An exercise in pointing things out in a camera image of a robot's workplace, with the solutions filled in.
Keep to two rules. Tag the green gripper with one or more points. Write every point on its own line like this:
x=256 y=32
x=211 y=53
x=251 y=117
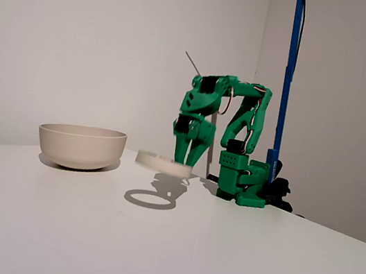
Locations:
x=194 y=130

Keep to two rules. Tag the masking tape roll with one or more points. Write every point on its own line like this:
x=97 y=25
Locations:
x=164 y=167

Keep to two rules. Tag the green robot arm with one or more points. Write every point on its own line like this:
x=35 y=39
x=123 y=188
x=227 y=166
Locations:
x=231 y=184

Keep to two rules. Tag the black table clamp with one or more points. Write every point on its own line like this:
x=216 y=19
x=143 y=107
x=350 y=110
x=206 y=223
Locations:
x=280 y=189

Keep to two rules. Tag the blue stand pole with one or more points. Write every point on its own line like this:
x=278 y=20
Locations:
x=286 y=91

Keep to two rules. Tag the beige bowl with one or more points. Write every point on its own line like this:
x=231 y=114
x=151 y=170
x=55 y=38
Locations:
x=79 y=148

